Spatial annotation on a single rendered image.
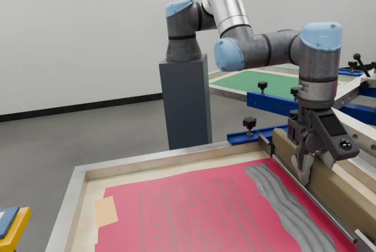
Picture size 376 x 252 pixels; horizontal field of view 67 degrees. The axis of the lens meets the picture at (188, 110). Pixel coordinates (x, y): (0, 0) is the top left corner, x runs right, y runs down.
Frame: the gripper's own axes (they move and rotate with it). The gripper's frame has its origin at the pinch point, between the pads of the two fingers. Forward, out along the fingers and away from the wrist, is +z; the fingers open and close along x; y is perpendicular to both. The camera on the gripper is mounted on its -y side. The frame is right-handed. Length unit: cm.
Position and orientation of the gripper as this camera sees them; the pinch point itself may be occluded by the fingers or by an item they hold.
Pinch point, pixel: (315, 181)
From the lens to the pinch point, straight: 74.2
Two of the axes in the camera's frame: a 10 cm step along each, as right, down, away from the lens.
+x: -9.8, 1.4, -1.4
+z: 0.9, 9.3, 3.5
